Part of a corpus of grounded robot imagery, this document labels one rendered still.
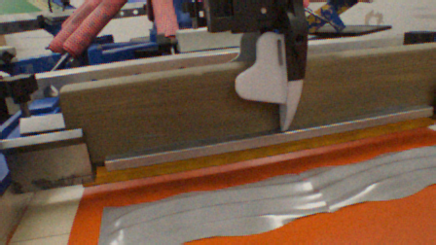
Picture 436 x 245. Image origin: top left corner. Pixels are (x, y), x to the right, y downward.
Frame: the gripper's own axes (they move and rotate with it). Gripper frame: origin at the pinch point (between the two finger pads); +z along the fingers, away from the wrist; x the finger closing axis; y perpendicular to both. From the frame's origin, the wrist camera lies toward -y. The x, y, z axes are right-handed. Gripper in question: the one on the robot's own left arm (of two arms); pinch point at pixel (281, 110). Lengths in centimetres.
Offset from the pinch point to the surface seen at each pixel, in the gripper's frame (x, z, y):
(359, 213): 11.8, 5.3, -1.6
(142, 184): 0.4, 5.2, 14.8
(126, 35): -413, 15, 31
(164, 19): -48.3, -8.5, 7.0
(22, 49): -413, 13, 159
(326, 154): 1.0, 5.4, -4.6
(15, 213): 4.2, 3.9, 25.8
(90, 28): -60, -8, 25
